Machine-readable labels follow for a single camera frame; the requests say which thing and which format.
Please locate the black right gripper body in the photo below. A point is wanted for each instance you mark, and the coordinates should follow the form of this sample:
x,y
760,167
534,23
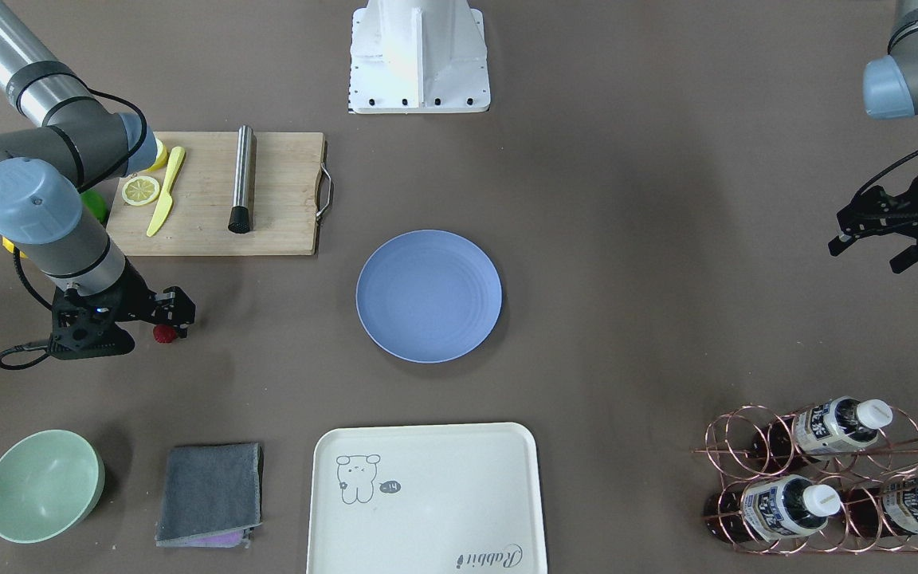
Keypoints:
x,y
137,297

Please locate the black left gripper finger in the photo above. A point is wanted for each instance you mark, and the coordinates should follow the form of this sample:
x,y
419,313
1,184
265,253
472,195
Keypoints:
x,y
856,225

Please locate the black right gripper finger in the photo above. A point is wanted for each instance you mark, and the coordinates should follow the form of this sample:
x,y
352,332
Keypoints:
x,y
173,306

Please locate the red strawberry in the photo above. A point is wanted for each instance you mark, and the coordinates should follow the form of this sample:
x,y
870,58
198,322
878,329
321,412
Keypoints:
x,y
164,333

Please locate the blue round plate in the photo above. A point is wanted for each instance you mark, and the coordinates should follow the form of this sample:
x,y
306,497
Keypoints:
x,y
428,296

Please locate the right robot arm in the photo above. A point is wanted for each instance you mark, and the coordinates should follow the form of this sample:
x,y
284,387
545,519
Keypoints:
x,y
75,144

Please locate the lower whole lemon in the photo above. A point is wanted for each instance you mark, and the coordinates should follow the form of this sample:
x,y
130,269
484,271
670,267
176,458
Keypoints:
x,y
10,247

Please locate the steel muddler black tip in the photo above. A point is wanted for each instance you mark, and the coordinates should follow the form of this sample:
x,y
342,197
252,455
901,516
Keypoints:
x,y
241,215

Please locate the upper lemon slice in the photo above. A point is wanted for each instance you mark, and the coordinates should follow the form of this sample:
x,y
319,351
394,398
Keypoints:
x,y
140,191

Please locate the green lime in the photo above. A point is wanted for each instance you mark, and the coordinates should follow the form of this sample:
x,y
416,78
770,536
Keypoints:
x,y
97,205

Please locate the yellow plastic knife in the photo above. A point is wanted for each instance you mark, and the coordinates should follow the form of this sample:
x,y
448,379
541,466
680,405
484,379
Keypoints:
x,y
165,201

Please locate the mint green bowl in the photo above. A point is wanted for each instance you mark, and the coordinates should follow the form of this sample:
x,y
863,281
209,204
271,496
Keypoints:
x,y
49,482

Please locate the wooden cutting board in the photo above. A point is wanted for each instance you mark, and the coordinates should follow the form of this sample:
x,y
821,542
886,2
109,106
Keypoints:
x,y
285,194

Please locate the grey folded cloth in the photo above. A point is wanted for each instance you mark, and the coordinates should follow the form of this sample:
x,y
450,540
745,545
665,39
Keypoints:
x,y
211,496

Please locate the back tea bottle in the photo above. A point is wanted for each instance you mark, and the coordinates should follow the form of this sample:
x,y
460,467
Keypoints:
x,y
840,426
890,510

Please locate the tea bottle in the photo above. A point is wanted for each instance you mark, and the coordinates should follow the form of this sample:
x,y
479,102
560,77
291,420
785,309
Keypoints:
x,y
840,426
890,510
788,507

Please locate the cream rabbit tray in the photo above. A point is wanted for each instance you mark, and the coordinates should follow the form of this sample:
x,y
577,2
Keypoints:
x,y
453,498

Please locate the front tea bottle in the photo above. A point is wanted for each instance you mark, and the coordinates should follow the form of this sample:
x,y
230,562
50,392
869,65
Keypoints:
x,y
788,507

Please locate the copper wire bottle rack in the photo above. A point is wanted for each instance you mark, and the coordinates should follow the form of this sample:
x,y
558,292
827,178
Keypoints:
x,y
738,445

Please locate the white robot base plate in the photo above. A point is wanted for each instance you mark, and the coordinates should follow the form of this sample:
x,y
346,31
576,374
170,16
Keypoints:
x,y
418,57

